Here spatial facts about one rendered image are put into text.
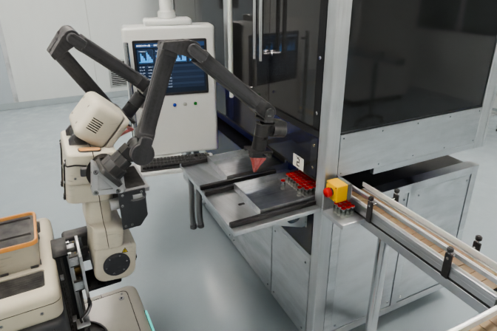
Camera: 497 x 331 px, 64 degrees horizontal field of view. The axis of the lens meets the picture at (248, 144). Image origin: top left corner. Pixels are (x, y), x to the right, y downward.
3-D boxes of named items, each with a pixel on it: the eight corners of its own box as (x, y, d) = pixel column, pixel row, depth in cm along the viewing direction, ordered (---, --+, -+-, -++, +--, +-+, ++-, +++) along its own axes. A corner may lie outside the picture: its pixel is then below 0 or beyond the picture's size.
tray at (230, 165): (263, 151, 227) (263, 145, 226) (288, 168, 206) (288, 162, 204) (207, 162, 213) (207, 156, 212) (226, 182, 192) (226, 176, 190)
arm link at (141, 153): (157, 29, 133) (165, 30, 124) (194, 41, 140) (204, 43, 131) (123, 154, 140) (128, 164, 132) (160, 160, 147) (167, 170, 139)
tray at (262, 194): (296, 174, 199) (296, 168, 198) (328, 198, 177) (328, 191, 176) (234, 189, 185) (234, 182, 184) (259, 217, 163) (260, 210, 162)
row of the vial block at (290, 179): (288, 180, 193) (288, 172, 191) (309, 197, 178) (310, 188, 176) (284, 182, 192) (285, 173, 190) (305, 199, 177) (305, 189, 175)
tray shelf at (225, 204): (259, 151, 232) (259, 148, 231) (334, 207, 174) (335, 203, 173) (179, 166, 212) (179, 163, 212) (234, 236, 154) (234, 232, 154)
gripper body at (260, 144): (272, 155, 159) (276, 138, 157) (250, 156, 154) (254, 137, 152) (264, 150, 164) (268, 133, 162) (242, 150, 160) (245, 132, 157)
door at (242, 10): (231, 83, 237) (228, -25, 214) (269, 103, 198) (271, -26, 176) (230, 83, 236) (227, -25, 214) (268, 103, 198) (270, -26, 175)
